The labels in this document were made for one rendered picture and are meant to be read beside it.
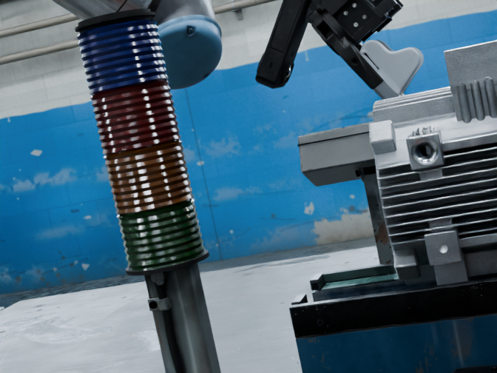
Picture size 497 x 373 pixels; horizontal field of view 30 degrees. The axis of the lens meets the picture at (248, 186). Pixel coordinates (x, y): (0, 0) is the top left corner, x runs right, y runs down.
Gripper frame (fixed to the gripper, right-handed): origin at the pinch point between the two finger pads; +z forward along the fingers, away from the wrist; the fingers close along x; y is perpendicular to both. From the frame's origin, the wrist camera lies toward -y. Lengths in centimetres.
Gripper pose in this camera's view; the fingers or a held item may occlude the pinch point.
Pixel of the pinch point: (402, 111)
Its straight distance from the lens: 100.9
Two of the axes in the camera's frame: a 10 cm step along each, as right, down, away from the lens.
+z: 6.5, 7.6, -0.6
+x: 2.7, -1.5, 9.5
